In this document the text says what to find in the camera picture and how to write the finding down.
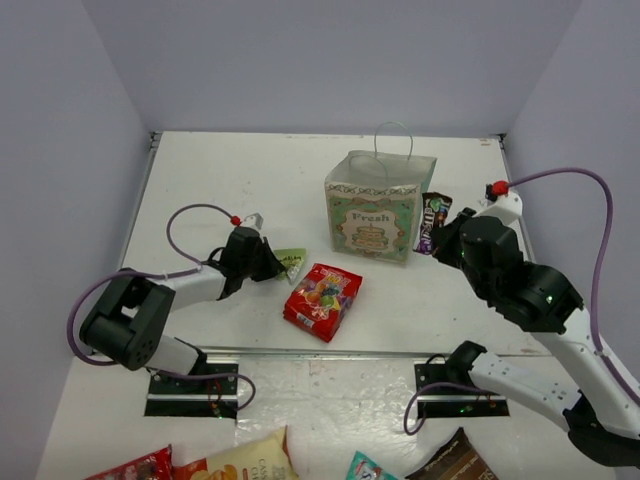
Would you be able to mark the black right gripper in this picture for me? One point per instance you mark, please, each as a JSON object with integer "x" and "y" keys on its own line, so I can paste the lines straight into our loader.
{"x": 445, "y": 236}

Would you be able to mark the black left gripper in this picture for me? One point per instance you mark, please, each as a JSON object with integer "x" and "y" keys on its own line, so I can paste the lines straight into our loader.
{"x": 263, "y": 258}

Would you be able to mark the small green candy packet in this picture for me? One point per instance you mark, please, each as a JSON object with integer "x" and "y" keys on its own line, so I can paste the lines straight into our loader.
{"x": 293, "y": 260}

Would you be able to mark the brown m&m packet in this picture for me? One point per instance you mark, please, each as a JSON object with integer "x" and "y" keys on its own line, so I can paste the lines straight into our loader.
{"x": 435, "y": 209}

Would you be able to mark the decorated paper bag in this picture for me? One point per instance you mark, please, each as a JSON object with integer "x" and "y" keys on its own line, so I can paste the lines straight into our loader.
{"x": 373, "y": 201}

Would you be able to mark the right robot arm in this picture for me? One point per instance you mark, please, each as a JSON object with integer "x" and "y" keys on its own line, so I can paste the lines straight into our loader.
{"x": 600, "y": 418}

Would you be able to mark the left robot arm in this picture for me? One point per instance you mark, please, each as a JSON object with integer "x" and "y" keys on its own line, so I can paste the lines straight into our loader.
{"x": 127, "y": 322}

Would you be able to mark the red fruit candy bag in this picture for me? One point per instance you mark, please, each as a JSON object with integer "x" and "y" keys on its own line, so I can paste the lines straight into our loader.
{"x": 321, "y": 300}

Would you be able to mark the cream cassava chips bag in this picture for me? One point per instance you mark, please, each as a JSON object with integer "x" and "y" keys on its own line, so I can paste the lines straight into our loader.
{"x": 264, "y": 459}

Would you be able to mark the dark brown snack bag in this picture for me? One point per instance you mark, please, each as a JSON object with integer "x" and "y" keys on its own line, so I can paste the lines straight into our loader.
{"x": 455, "y": 460}

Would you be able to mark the red snack bag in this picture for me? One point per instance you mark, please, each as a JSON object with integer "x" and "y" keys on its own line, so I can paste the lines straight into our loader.
{"x": 156, "y": 465}

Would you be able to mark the teal snack packet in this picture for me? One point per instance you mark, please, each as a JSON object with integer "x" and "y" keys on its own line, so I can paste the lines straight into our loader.
{"x": 363, "y": 467}

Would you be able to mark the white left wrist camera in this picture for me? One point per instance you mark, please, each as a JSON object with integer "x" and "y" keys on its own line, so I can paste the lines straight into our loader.
{"x": 254, "y": 221}

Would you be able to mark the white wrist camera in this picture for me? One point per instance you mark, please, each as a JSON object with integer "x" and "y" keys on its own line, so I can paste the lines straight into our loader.
{"x": 254, "y": 221}
{"x": 502, "y": 202}

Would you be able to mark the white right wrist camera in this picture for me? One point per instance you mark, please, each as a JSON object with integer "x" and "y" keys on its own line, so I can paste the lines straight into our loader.
{"x": 502, "y": 202}

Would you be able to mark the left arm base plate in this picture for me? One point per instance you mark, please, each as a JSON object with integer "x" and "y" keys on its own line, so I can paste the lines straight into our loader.
{"x": 170, "y": 397}

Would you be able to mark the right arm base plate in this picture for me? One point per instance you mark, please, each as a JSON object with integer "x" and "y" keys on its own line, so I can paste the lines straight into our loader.
{"x": 447, "y": 402}

